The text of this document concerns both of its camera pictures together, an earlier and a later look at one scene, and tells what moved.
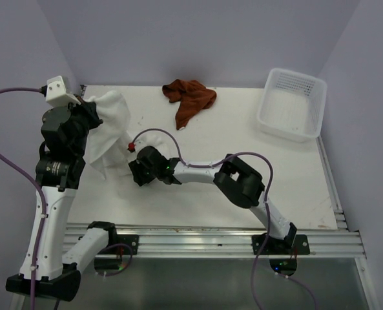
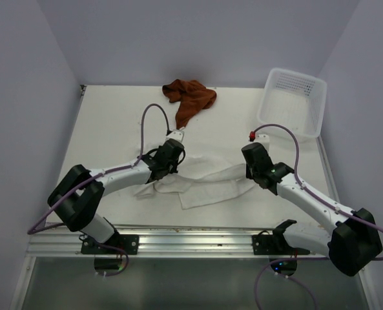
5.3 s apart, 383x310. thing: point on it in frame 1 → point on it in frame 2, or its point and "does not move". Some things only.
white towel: x=110 y=141 → x=196 y=183
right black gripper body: x=143 y=174 → x=250 y=174
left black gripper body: x=84 y=120 → x=172 y=168
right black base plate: x=273 y=245 does not move
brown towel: x=193 y=97 does not move
